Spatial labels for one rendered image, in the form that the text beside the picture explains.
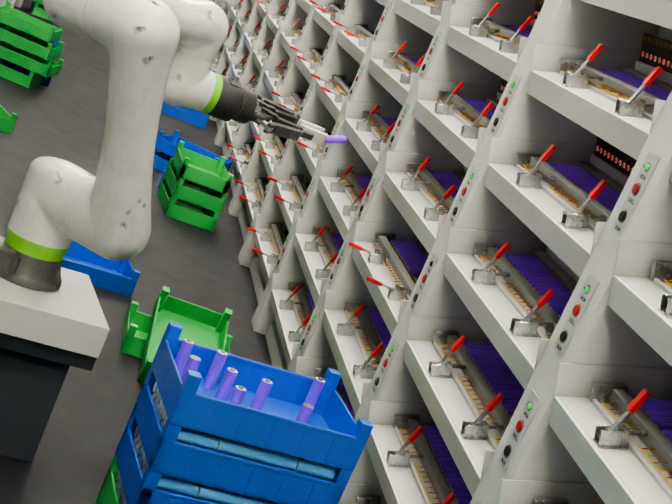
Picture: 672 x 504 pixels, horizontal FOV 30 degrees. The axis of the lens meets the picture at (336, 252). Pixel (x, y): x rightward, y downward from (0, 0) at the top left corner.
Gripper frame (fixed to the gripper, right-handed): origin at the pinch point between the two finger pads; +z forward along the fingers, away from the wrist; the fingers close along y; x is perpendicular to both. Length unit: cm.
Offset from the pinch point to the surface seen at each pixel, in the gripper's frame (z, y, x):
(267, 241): 67, 102, 96
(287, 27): 109, 265, 83
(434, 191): 28.2, -14.0, -4.1
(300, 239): 48, 54, 61
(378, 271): 23.5, -21.3, 16.9
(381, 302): 17.6, -37.2, 14.5
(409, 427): 15, -73, 18
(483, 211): 11, -54, -24
